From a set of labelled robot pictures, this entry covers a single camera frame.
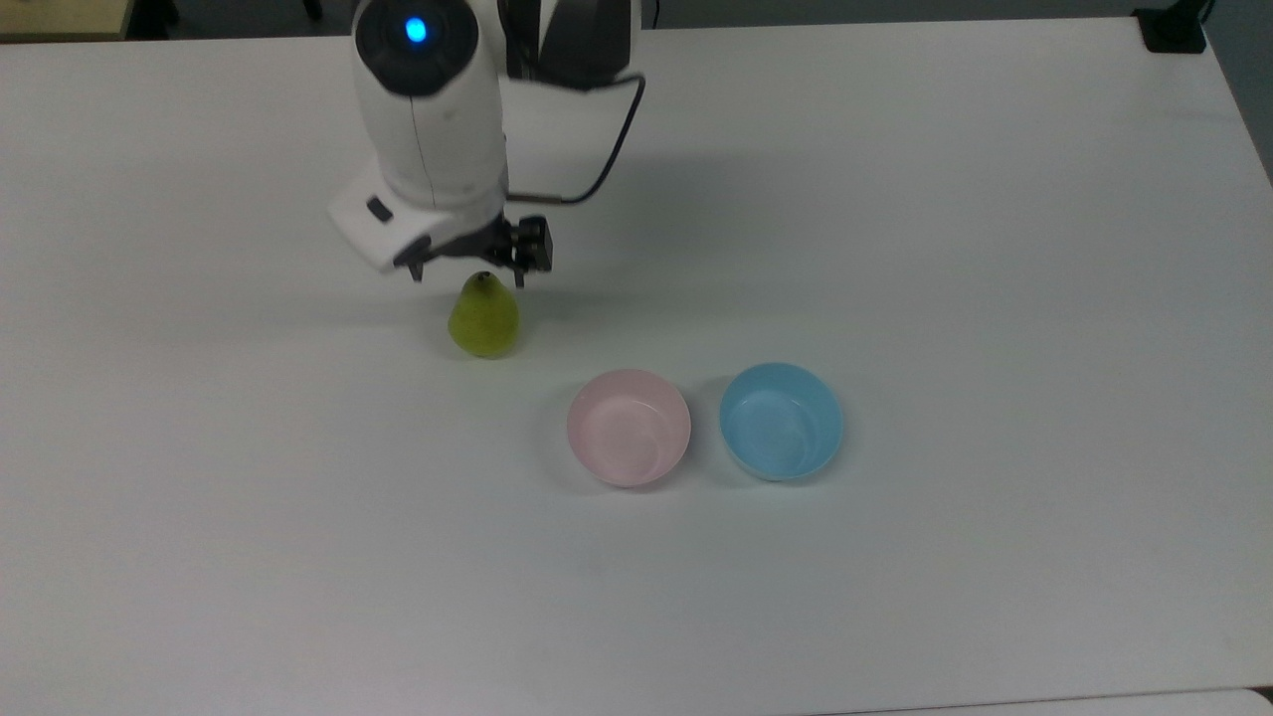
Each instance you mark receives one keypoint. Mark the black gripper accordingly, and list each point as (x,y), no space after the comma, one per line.
(475,244)

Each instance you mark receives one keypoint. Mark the green pear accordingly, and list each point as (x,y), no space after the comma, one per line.
(484,320)

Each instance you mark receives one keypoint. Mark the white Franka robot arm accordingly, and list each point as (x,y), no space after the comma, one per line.
(433,119)

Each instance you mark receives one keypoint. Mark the pink plastic bowl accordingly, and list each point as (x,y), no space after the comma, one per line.
(629,430)

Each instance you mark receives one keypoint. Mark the blue plastic bowl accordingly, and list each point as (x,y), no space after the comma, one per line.
(782,423)

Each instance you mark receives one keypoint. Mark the light wooden board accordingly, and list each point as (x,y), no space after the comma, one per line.
(60,15)

